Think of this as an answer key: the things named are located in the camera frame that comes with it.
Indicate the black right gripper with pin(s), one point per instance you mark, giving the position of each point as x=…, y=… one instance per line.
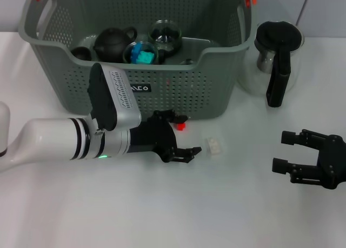
x=335, y=163

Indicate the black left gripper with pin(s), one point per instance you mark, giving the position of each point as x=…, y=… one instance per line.
x=156, y=137

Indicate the glass teacup black sleeve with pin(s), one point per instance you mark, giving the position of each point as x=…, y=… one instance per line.
x=165, y=34
x=187, y=62
x=125, y=56

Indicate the cyan toy brick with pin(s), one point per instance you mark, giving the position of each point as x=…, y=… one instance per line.
x=144, y=58

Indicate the blue toy brick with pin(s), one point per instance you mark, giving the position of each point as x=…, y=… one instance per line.
x=135, y=53

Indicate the grey-green perforated storage bin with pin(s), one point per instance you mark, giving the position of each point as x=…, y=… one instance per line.
x=202, y=96

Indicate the small black clay teacup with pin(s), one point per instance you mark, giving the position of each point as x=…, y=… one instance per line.
x=81, y=53

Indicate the black clay teapot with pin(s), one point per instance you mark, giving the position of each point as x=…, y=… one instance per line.
x=113, y=45

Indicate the glass pitcher black lid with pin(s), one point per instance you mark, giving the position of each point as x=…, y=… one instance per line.
x=278, y=34

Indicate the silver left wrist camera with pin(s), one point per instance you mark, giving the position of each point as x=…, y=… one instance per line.
x=105, y=102

